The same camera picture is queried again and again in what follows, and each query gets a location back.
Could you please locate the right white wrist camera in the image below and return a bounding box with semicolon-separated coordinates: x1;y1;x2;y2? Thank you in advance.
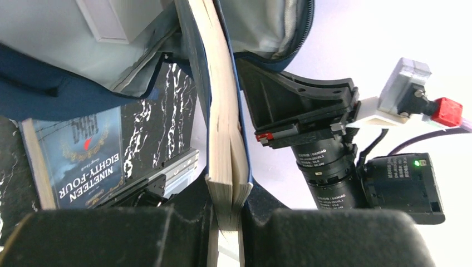
346;57;431;128

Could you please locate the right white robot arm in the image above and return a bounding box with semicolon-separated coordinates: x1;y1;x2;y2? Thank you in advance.
236;59;445;225

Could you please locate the aluminium rail frame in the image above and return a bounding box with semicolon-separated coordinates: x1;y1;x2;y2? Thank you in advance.
125;148;199;198

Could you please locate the blue Animal Farm book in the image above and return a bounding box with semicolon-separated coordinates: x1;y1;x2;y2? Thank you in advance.
175;1;253;266

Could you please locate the navy blue student backpack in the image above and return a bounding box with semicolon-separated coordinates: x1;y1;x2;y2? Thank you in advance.
1;1;315;121

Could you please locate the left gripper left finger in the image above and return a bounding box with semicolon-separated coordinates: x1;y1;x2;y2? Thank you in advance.
1;206;213;266

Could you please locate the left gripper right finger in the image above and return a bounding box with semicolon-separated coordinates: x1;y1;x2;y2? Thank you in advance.
242;209;435;266

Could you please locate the Nineteen Eighty-Four book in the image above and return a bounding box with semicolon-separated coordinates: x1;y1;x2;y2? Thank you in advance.
19;107;125;210

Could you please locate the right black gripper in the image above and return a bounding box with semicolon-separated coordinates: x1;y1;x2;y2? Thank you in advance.
236;59;358;149

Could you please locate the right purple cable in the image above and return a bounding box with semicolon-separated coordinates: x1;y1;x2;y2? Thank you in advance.
387;96;472;157

